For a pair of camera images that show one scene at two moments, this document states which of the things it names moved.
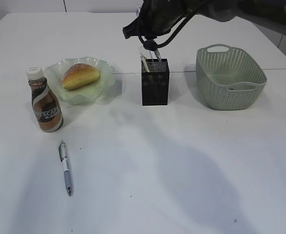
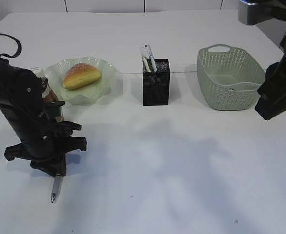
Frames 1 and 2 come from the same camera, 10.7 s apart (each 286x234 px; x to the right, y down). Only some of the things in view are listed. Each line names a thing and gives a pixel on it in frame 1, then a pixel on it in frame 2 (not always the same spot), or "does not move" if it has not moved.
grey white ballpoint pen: (63, 154) -> (55, 187)
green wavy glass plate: (79, 80) does not move
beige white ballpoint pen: (144, 59) does not move
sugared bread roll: (79, 75) does not move
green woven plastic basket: (229, 79) does not move
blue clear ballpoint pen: (157, 53) -> (153, 65)
